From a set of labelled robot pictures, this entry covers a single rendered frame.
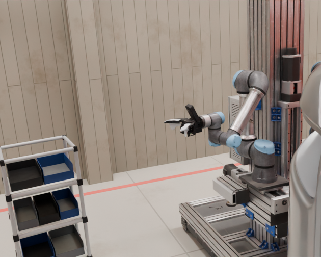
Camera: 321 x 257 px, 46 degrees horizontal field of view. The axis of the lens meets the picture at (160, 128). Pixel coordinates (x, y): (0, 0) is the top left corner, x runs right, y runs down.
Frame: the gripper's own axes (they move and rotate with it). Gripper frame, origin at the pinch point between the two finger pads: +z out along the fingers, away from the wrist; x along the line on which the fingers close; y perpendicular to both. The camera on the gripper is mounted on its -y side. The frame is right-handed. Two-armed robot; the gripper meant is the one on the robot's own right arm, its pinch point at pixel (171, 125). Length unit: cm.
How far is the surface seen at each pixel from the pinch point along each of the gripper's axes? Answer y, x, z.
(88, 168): 136, 230, -43
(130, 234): 138, 94, -24
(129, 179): 154, 209, -85
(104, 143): 107, 229, -64
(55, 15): -36, 279, -36
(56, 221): 87, 77, 45
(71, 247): 116, 80, 35
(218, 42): 1, 224, -231
